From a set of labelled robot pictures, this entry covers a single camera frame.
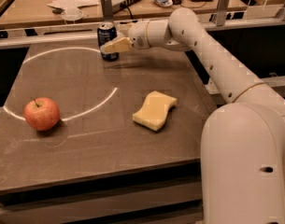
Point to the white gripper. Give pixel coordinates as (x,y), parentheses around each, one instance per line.
(137,34)

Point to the blue pepsi can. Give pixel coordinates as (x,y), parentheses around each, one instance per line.
(107,32)

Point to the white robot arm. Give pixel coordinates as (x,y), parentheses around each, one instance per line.
(243,141)

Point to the red apple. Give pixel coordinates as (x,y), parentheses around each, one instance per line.
(42,113)

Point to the white power strip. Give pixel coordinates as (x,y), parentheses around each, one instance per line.
(118,5)

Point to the white papers on desk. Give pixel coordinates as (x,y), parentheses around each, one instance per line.
(73,3)

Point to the blue white packet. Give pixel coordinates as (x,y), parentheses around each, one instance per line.
(163,3)

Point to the clear plastic lid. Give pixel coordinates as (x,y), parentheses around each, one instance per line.
(72,15)

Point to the yellow sponge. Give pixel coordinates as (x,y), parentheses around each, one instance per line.
(153,113)

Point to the grey metal post left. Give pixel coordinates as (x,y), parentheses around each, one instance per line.
(107,10)

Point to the grey metal post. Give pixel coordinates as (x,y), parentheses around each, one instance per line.
(221,12)
(107,10)

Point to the grey metal post right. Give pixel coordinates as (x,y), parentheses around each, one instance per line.
(221,12)

